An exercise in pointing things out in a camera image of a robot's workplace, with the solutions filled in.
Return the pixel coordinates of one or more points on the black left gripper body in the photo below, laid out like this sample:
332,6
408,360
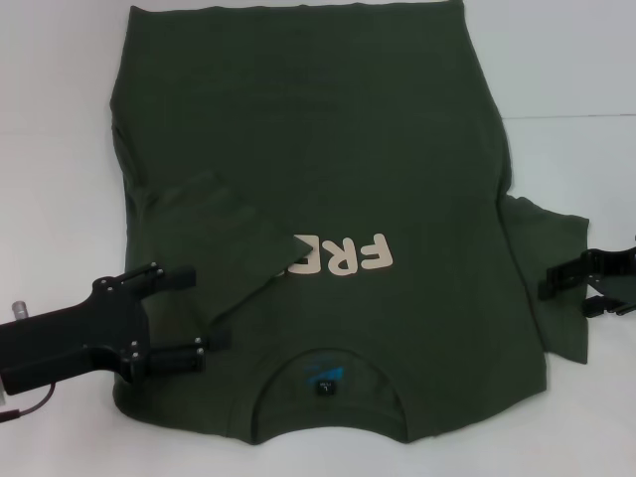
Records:
74,338

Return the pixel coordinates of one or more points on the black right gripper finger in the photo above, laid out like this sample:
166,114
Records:
564,275
606,307

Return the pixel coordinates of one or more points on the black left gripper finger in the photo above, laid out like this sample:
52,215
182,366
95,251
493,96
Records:
166,279
181,358

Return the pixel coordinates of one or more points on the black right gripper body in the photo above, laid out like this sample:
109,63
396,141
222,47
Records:
618,268

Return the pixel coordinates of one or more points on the dark green FREE t-shirt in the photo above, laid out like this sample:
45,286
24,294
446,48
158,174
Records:
308,149

